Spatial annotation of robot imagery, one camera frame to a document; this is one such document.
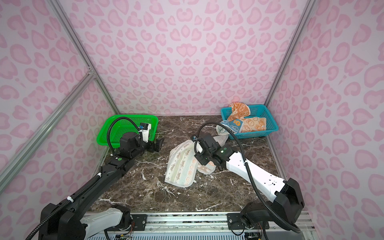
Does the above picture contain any aluminium frame corner post right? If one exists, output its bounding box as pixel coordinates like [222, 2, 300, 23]
[264, 0, 319, 108]

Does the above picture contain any aluminium frame diagonal bar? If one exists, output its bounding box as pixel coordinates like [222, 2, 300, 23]
[1, 71, 95, 193]

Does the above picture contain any aluminium frame corner post left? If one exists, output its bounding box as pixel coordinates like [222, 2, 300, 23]
[47, 0, 121, 115]

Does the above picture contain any orange patterned towel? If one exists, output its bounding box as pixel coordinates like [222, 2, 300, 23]
[227, 102, 267, 133]

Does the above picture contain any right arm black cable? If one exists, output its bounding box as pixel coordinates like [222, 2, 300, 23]
[194, 121, 301, 234]

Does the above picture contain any teal plastic basket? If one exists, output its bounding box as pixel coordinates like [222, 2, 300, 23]
[221, 102, 279, 139]

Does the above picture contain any pastel striped animal towel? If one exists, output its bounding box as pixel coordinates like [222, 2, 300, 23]
[165, 140, 216, 188]

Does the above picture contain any blue patterned towel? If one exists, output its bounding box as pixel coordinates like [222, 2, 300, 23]
[216, 119, 244, 135]

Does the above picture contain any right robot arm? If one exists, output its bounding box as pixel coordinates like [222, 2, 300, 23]
[191, 134, 305, 233]

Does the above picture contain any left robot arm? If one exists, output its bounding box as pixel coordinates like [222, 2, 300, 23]
[27, 132, 164, 240]

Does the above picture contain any aluminium frame corner post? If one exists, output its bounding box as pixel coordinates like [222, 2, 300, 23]
[47, 0, 121, 115]
[264, 0, 319, 108]

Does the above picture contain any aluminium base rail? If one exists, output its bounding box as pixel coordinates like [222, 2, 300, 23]
[81, 209, 319, 240]

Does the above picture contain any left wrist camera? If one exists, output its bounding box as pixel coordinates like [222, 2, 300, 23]
[139, 123, 152, 143]

